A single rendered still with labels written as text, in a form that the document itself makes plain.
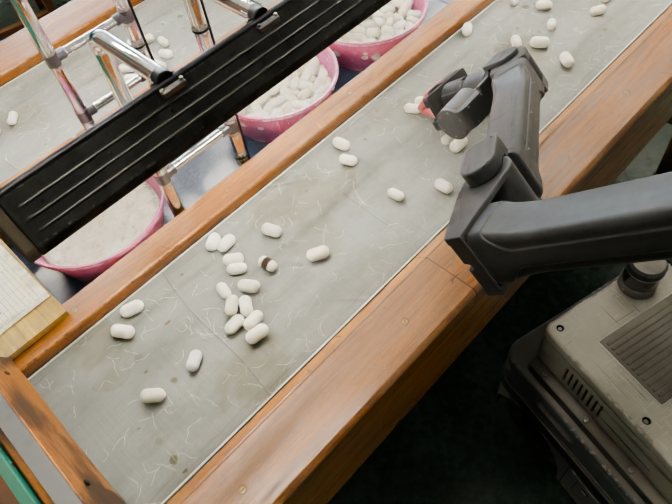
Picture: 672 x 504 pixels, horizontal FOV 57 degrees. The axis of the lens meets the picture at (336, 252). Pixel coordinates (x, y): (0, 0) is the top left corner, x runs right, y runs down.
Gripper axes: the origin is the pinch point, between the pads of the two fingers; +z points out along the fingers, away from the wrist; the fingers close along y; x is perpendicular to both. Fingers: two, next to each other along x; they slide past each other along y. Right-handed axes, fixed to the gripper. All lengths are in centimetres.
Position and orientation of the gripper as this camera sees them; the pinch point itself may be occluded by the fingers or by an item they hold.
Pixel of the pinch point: (422, 108)
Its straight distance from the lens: 119.0
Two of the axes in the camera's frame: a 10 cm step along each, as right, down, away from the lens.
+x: 5.5, 7.8, 3.0
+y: -6.9, 6.3, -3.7
